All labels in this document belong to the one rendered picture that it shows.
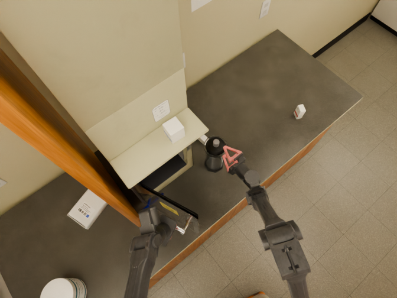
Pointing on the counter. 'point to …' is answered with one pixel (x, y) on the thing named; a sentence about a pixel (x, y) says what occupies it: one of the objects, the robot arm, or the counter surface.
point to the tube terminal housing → (142, 121)
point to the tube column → (96, 49)
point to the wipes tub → (64, 288)
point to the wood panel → (54, 136)
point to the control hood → (156, 150)
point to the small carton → (173, 130)
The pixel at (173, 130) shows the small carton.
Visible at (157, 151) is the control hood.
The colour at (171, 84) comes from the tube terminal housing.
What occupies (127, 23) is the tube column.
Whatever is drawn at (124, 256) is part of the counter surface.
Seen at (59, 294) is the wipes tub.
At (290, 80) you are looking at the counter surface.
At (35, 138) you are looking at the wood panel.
